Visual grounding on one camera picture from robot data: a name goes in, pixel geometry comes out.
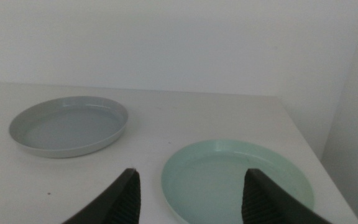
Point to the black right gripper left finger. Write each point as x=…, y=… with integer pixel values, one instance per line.
x=121, y=199

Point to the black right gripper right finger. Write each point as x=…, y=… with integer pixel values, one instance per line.
x=266, y=202

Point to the mint green shallow bowl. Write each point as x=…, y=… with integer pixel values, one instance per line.
x=210, y=180

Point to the grey shallow bowl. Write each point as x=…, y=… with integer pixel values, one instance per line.
x=70, y=127

